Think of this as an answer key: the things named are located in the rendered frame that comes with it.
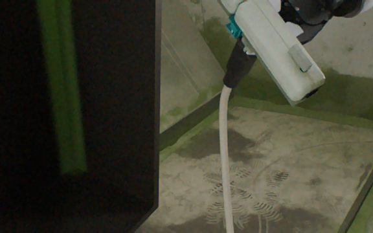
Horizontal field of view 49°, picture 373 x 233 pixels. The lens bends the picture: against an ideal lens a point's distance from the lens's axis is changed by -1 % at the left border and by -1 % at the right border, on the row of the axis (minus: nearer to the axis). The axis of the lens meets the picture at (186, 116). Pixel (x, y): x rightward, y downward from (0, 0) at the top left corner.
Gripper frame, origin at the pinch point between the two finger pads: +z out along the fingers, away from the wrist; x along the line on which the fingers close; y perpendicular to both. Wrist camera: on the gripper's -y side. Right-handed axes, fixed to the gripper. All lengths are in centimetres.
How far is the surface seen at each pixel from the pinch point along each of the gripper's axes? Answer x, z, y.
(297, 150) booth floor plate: -19, -77, 157
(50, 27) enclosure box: 46, 17, 53
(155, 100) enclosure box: 11.6, 4.4, 47.7
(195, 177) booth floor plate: -3, -21, 159
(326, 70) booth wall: 11, -123, 158
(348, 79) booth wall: -1, -128, 152
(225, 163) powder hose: -12.0, 3.0, 31.9
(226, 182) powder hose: -15.4, 4.4, 34.0
